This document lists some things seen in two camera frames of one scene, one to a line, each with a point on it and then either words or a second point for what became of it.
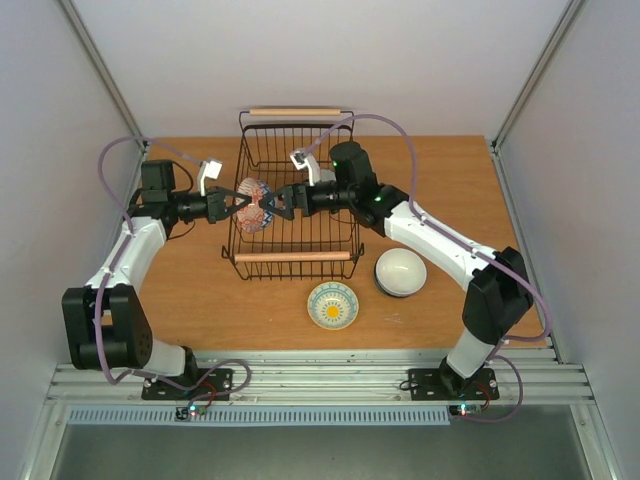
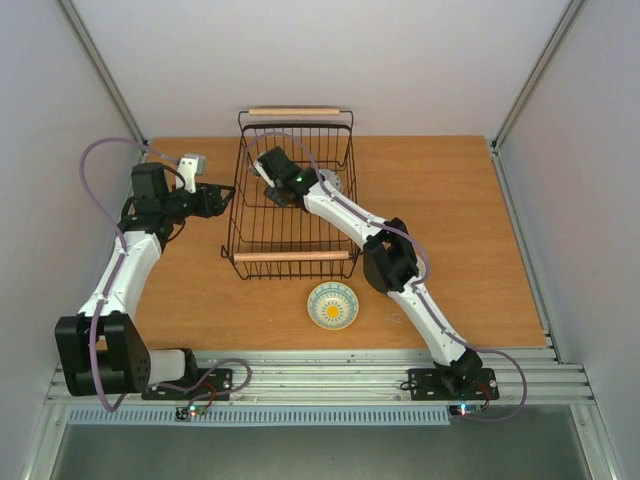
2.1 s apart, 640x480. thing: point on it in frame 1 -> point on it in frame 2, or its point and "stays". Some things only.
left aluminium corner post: [100, 60] stays
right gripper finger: [287, 213] -> [279, 198]
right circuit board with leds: [465, 409] stays
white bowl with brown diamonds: [327, 175] stays
